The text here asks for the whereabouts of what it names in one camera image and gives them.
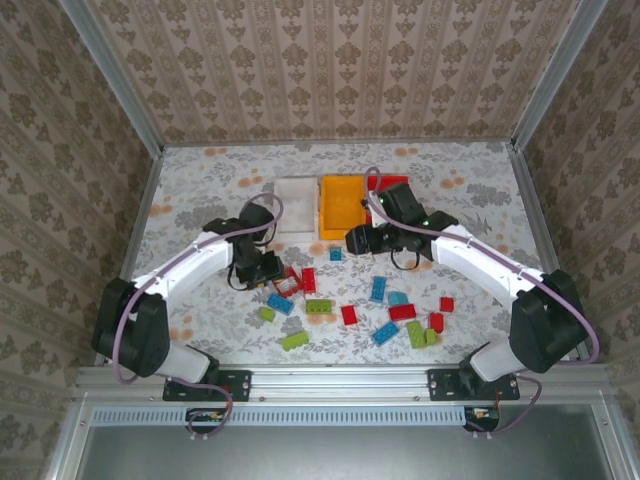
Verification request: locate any red lego brick white underside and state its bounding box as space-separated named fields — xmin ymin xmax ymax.
xmin=272 ymin=267 xmax=304 ymax=299

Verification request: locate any grey slotted cable duct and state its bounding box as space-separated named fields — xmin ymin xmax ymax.
xmin=92 ymin=405 xmax=467 ymax=428

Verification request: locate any red plastic bin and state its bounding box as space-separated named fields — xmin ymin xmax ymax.
xmin=364 ymin=173 xmax=410 ymax=191

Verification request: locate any black connector board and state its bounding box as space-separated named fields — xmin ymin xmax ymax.
xmin=463 ymin=405 xmax=502 ymax=433
xmin=185 ymin=406 xmax=234 ymax=435

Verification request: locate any yellow plastic bin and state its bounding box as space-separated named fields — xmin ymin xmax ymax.
xmin=318 ymin=174 xmax=369 ymax=241

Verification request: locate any aluminium frame post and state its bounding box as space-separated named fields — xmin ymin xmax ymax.
xmin=511 ymin=0 xmax=610 ymax=151
xmin=43 ymin=399 xmax=94 ymax=480
xmin=58 ymin=0 xmax=165 ymax=154

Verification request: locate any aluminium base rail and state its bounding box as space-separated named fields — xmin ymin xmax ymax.
xmin=74 ymin=363 xmax=609 ymax=402

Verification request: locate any aluminium side rail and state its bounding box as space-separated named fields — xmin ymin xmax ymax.
xmin=505 ymin=142 xmax=592 ymax=364
xmin=94 ymin=147 xmax=165 ymax=366

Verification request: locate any aluminium back rail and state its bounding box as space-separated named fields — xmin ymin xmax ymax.
xmin=160 ymin=138 xmax=516 ymax=150

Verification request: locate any white plastic bin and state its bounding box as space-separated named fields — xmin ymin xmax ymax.
xmin=273 ymin=175 xmax=321 ymax=245

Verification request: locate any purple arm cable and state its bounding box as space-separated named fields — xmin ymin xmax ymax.
xmin=363 ymin=167 xmax=600 ymax=440
xmin=112 ymin=192 xmax=285 ymax=442

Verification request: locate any grey metal panel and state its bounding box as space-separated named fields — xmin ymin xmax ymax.
xmin=74 ymin=403 xmax=619 ymax=480

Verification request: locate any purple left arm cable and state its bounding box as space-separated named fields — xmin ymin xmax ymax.
xmin=112 ymin=192 xmax=285 ymax=442

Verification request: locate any aluminium lower frame post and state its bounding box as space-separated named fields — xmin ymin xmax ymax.
xmin=43 ymin=399 xmax=94 ymax=480

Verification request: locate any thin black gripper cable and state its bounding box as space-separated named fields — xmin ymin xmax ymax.
xmin=226 ymin=263 xmax=252 ymax=293
xmin=390 ymin=246 xmax=421 ymax=272

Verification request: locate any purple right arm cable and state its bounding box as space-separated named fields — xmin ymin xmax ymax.
xmin=363 ymin=167 xmax=600 ymax=440

